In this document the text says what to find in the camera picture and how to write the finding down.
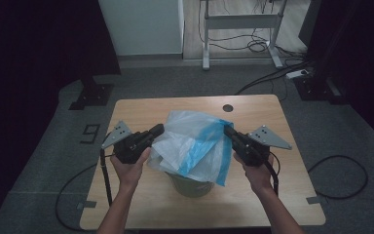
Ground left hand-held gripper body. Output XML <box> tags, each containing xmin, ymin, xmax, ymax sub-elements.
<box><xmin>100</xmin><ymin>120</ymin><xmax>155</xmax><ymax>166</ymax></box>

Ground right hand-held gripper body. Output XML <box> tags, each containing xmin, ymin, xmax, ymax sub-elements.
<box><xmin>233</xmin><ymin>124</ymin><xmax>293</xmax><ymax>168</ymax></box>

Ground white and blue plastic bag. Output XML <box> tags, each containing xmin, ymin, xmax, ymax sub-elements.
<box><xmin>147</xmin><ymin>109</ymin><xmax>235</xmax><ymax>187</ymax></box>

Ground green plastic bucket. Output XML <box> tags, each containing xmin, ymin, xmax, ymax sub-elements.
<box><xmin>165</xmin><ymin>171</ymin><xmax>215</xmax><ymax>199</ymax></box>

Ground person's left hand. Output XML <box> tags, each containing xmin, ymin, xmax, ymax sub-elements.
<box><xmin>109</xmin><ymin>146</ymin><xmax>152</xmax><ymax>193</ymax></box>

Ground person's right hand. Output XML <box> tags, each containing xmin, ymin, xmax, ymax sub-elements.
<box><xmin>233</xmin><ymin>151</ymin><xmax>275</xmax><ymax>197</ymax></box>

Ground black stand base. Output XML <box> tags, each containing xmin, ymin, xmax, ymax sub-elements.
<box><xmin>293</xmin><ymin>75</ymin><xmax>349</xmax><ymax>105</ymax></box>
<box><xmin>68</xmin><ymin>75</ymin><xmax>115</xmax><ymax>111</ymax></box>

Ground grey tape mark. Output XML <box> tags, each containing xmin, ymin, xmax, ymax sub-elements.
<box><xmin>306</xmin><ymin>195</ymin><xmax>328</xmax><ymax>206</ymax></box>
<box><xmin>76</xmin><ymin>200</ymin><xmax>97</xmax><ymax>211</ymax></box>

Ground white power strip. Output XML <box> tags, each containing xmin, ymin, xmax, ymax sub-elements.
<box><xmin>285</xmin><ymin>68</ymin><xmax>311</xmax><ymax>80</ymax></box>

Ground white cabinet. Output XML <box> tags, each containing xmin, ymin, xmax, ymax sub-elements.
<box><xmin>97</xmin><ymin>0</ymin><xmax>185</xmax><ymax>57</ymax></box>

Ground black curtain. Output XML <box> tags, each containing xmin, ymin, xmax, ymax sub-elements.
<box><xmin>0</xmin><ymin>0</ymin><xmax>122</xmax><ymax>228</ymax></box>
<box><xmin>298</xmin><ymin>0</ymin><xmax>374</xmax><ymax>155</ymax></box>

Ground right hand-held gripper cable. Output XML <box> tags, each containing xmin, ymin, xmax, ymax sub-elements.
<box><xmin>264</xmin><ymin>150</ymin><xmax>281</xmax><ymax>198</ymax></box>

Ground hand-held gripper cable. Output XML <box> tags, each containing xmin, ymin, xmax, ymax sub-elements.
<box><xmin>55</xmin><ymin>148</ymin><xmax>115</xmax><ymax>232</ymax></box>
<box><xmin>264</xmin><ymin>150</ymin><xmax>281</xmax><ymax>198</ymax></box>

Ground left hand-held gripper cable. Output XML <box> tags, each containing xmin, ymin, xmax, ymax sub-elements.
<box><xmin>55</xmin><ymin>148</ymin><xmax>115</xmax><ymax>232</ymax></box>

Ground black cables on carpet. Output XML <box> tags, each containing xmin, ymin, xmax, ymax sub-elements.
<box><xmin>234</xmin><ymin>60</ymin><xmax>314</xmax><ymax>101</ymax></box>

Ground tangled cables under desk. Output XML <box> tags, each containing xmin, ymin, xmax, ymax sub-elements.
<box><xmin>197</xmin><ymin>0</ymin><xmax>307</xmax><ymax>60</ymax></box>

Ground white desk frame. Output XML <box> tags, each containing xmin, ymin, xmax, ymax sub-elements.
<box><xmin>200</xmin><ymin>0</ymin><xmax>288</xmax><ymax>71</ymax></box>

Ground black looped floor cable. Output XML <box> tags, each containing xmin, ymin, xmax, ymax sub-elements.
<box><xmin>307</xmin><ymin>154</ymin><xmax>369</xmax><ymax>200</ymax></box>

